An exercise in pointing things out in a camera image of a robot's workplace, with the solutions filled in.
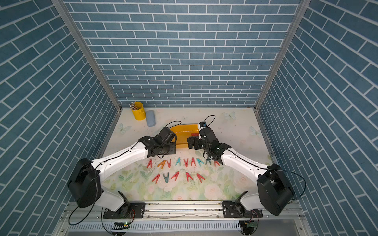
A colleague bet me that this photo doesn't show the yellow plastic storage box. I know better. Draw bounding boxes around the yellow plastic storage box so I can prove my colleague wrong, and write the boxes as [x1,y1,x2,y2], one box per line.
[170,124,199,149]

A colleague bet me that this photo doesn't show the red clothespin placed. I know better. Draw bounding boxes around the red clothespin placed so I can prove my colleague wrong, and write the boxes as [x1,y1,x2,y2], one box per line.
[184,158,189,168]
[166,159,171,168]

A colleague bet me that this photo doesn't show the red clothespin second row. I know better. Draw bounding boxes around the red clothespin second row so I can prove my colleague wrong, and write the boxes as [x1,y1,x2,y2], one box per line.
[152,174,160,184]

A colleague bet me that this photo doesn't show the grey-blue clothespin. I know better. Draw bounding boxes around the grey-blue clothespin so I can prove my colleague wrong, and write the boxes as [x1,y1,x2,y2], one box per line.
[163,173,169,183]

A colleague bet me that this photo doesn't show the red clothespin box edge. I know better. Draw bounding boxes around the red clothespin box edge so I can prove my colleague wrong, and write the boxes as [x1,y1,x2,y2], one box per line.
[196,174,205,183]

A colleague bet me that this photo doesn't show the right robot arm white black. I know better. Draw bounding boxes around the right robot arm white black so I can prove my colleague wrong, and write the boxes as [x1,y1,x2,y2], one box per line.
[187,127,294,216]

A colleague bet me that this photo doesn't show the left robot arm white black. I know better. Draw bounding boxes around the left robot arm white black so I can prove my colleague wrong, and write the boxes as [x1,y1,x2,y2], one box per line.
[68,127,177,218]

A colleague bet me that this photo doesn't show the blue-grey fabric case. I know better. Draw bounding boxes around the blue-grey fabric case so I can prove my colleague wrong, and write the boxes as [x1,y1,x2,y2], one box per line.
[146,110,156,127]

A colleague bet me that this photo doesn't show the yellow pen cup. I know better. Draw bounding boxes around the yellow pen cup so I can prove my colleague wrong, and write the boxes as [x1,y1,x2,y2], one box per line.
[131,102,146,121]

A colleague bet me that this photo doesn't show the pens in cup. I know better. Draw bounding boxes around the pens in cup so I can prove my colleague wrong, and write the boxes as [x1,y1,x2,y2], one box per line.
[129,102,139,111]

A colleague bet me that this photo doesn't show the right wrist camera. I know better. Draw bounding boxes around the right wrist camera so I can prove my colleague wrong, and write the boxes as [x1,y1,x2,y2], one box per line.
[198,121,207,130]

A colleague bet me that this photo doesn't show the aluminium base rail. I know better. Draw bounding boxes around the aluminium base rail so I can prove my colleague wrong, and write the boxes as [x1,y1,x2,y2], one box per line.
[61,200,305,224]

